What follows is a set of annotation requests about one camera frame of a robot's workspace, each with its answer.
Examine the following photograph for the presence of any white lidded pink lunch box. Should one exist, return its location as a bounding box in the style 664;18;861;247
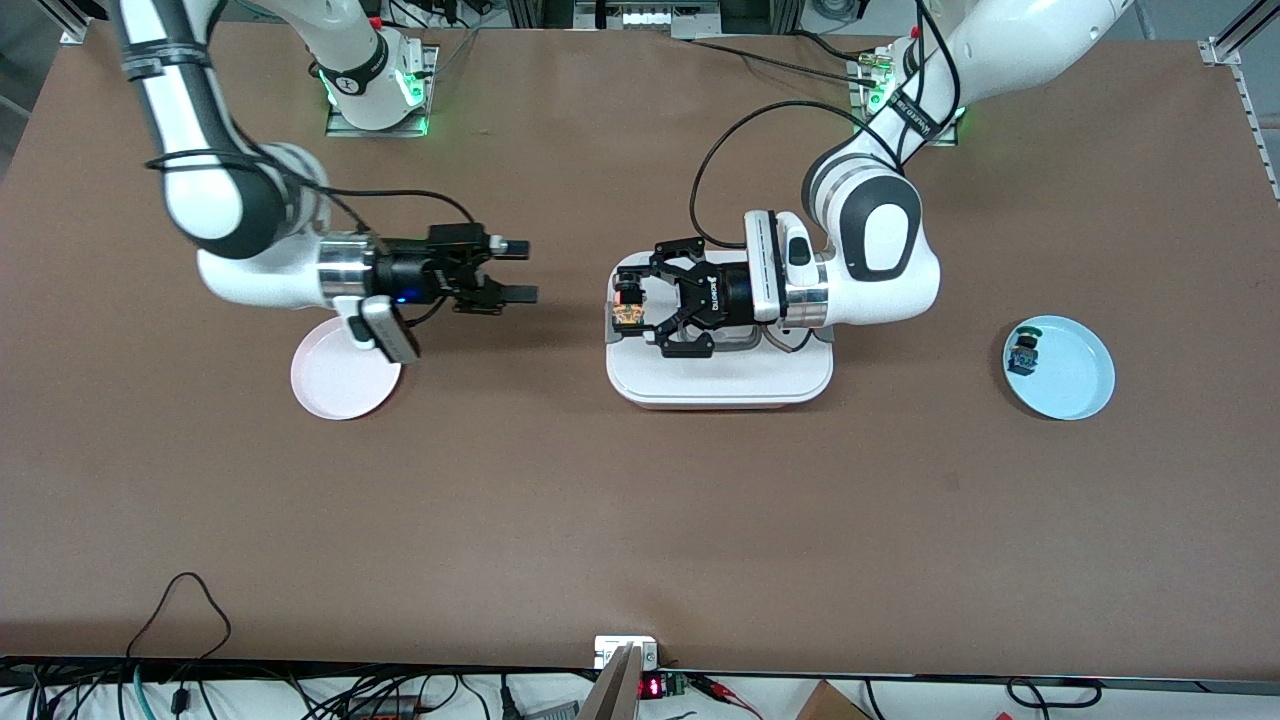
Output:
605;250;835;411

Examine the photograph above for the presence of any pink round plate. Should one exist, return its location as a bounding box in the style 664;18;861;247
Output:
290;318;404;421

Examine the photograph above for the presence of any grey device with white lights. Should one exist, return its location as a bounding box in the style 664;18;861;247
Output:
575;0;721;39

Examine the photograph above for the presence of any small white box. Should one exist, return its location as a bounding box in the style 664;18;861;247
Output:
594;636;659;669

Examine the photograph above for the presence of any light blue round plate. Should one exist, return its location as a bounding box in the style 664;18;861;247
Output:
1002;315;1116;421

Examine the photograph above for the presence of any red test probe lead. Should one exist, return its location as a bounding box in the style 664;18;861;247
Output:
690;675;763;717

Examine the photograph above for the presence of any grey slanted bar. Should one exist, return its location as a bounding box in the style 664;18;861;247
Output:
575;645;646;720

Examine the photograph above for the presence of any brown cardboard piece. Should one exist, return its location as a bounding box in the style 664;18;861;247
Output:
795;680;871;720

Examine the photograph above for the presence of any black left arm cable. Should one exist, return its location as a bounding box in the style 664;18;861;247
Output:
690;0;966;251

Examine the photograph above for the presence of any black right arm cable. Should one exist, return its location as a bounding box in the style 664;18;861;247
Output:
145;150;477;233

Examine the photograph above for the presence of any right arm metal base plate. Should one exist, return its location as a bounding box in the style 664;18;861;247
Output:
325;45;441;138

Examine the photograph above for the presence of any black cable to arm base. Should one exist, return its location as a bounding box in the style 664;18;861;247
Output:
680;35;886;86

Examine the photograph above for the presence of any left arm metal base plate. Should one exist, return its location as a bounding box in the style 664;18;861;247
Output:
850;55;961;148

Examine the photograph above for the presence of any blue and green switch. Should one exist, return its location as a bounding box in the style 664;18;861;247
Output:
1007;325;1046;377

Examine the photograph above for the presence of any black looped table cable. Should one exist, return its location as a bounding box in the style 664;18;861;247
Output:
125;572;233;663

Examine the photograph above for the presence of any aluminium profile rail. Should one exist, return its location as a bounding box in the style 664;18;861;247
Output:
40;0;111;46
1198;0;1280;206

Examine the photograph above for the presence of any black cable below table edge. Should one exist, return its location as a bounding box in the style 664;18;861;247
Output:
1005;678;1103;711

